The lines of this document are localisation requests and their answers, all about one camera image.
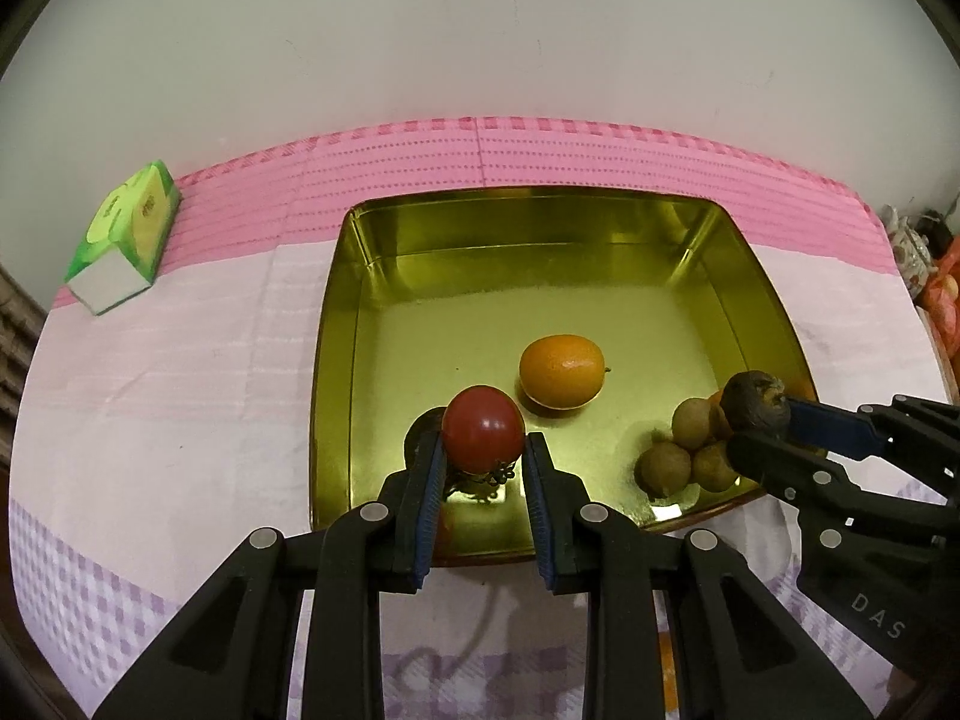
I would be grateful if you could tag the small orange kumquat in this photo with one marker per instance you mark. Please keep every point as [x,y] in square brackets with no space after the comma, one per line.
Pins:
[717,414]

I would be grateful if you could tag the red tomato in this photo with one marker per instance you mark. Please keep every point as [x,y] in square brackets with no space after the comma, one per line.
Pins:
[480,427]

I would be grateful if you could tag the floral patterned object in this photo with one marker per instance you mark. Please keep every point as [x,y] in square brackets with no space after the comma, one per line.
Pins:
[907,247]

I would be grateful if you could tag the brown longan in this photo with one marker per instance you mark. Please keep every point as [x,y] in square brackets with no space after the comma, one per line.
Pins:
[712,469]
[664,469]
[690,421]

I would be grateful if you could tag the green tissue box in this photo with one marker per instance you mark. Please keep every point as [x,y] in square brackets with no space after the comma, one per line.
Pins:
[127,232]

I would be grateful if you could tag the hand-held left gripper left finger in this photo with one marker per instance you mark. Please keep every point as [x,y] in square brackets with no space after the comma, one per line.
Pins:
[427,502]

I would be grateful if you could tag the orange plastic bag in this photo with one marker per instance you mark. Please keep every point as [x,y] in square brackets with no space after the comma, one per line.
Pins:
[946,300]

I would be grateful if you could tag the gold metal tray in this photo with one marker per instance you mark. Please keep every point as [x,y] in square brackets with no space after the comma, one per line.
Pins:
[600,277]

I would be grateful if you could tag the pink checked tablecloth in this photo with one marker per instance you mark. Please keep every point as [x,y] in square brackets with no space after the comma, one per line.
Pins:
[187,390]

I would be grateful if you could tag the beige ribbed radiator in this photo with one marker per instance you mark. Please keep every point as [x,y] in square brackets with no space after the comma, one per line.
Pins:
[15,345]

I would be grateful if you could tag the orange mandarin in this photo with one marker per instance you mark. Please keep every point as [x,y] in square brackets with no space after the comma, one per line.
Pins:
[562,371]

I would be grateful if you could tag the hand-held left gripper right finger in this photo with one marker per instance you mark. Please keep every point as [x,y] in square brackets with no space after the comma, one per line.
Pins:
[541,510]

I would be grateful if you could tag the dark passion fruit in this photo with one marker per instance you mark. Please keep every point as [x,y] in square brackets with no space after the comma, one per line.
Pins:
[420,427]
[754,397]

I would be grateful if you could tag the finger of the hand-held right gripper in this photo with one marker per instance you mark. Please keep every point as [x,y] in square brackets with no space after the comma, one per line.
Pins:
[780,457]
[832,427]

